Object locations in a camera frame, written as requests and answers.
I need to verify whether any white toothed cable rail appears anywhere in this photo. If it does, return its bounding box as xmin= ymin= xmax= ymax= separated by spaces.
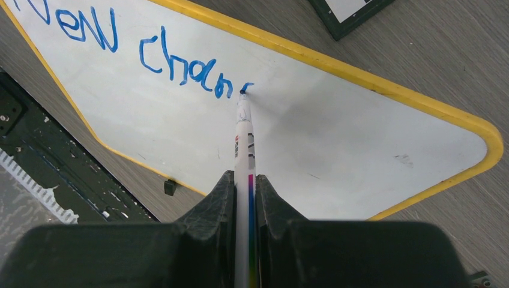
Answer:
xmin=1 ymin=149 xmax=79 ymax=224

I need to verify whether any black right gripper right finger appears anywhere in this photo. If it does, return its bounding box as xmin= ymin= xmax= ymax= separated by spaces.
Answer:
xmin=256 ymin=175 xmax=469 ymax=287

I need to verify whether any yellow framed whiteboard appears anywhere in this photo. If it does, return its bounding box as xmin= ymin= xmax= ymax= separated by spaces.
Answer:
xmin=1 ymin=1 xmax=504 ymax=220

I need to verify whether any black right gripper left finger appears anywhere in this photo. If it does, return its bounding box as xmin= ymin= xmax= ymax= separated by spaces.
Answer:
xmin=1 ymin=170 xmax=235 ymax=287

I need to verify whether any white blue marker pen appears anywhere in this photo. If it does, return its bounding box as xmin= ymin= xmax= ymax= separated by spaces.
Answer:
xmin=234 ymin=88 xmax=259 ymax=287

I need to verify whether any black white chessboard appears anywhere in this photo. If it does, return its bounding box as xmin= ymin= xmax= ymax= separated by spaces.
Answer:
xmin=308 ymin=0 xmax=394 ymax=41

